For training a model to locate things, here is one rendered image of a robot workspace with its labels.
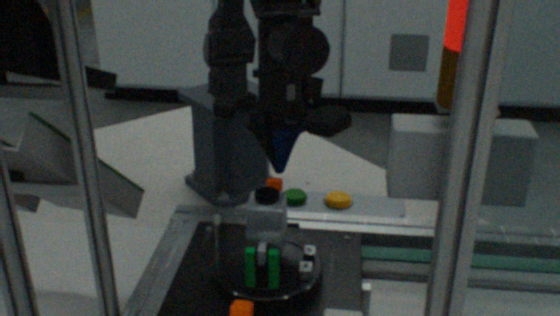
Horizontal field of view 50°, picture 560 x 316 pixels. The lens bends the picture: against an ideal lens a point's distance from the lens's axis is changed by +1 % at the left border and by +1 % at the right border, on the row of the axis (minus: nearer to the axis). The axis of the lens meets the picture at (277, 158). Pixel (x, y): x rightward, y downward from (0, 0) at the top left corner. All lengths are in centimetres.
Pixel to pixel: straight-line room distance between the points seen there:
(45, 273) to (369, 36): 298
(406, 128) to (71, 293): 62
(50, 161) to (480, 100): 45
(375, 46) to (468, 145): 327
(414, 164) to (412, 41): 323
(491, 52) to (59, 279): 75
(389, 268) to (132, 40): 333
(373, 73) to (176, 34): 127
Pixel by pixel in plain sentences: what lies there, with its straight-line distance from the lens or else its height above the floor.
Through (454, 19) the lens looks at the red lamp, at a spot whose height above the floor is 133.
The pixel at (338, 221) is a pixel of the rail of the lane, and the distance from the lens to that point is 92.
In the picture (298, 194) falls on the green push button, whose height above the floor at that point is 97.
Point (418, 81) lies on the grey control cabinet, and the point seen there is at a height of 24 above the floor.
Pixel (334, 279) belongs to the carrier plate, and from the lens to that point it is 78.
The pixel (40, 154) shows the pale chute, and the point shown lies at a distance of 68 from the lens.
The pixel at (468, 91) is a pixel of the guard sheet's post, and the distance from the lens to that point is 49.
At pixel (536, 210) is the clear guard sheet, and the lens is 56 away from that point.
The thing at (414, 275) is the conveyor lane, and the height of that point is 92.
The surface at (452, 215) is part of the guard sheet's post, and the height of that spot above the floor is 118.
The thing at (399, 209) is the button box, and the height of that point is 96.
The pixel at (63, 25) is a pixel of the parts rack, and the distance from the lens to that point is 65.
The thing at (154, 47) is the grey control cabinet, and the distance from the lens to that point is 401.
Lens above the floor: 144
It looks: 26 degrees down
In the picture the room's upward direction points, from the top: straight up
